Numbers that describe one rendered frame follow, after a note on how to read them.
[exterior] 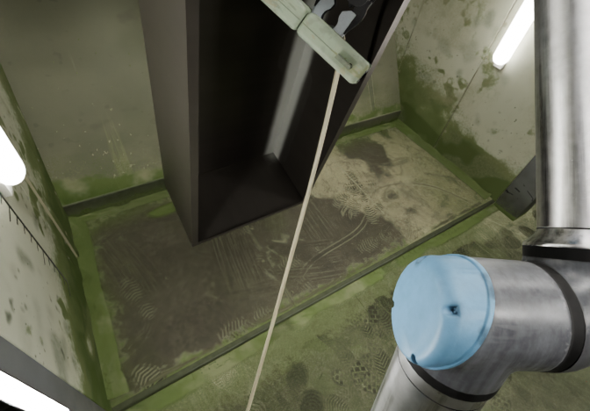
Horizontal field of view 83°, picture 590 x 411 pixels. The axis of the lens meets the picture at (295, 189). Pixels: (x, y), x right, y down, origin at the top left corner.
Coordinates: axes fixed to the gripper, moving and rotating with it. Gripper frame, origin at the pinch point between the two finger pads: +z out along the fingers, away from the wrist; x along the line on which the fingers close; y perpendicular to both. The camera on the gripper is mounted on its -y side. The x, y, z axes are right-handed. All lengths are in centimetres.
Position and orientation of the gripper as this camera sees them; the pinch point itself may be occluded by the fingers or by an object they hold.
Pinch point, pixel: (317, 37)
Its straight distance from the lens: 74.4
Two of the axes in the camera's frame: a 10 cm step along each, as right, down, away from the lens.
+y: 3.4, -4.0, 8.5
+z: -6.0, 6.1, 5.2
